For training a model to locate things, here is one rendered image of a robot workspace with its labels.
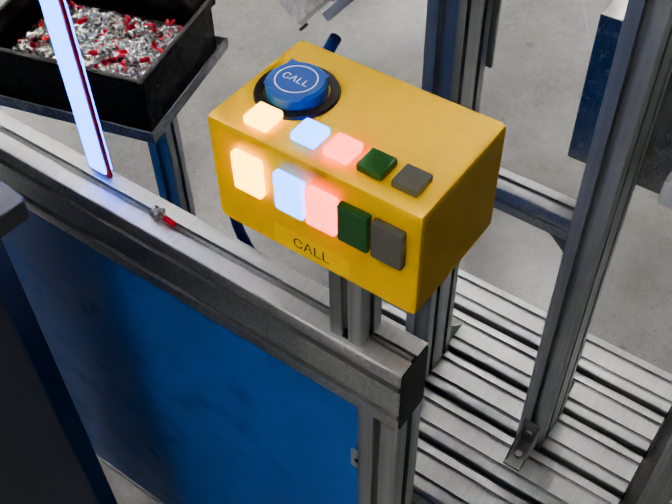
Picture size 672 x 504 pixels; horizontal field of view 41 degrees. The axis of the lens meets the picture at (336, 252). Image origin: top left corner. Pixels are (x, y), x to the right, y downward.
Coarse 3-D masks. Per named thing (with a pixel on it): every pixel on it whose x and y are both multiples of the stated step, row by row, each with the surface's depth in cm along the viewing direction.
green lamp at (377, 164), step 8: (368, 152) 52; (376, 152) 52; (384, 152) 52; (360, 160) 51; (368, 160) 51; (376, 160) 51; (384, 160) 51; (392, 160) 51; (360, 168) 51; (368, 168) 51; (376, 168) 51; (384, 168) 51; (392, 168) 51; (376, 176) 51; (384, 176) 51
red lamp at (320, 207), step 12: (312, 192) 53; (324, 192) 53; (312, 204) 53; (324, 204) 53; (336, 204) 53; (312, 216) 54; (324, 216) 53; (336, 216) 53; (324, 228) 54; (336, 228) 54
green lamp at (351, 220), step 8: (344, 208) 52; (352, 208) 52; (344, 216) 52; (352, 216) 52; (360, 216) 51; (368, 216) 51; (344, 224) 53; (352, 224) 52; (360, 224) 52; (368, 224) 52; (344, 232) 53; (352, 232) 53; (360, 232) 52; (368, 232) 52; (344, 240) 54; (352, 240) 53; (360, 240) 53; (368, 240) 53; (360, 248) 53; (368, 248) 53
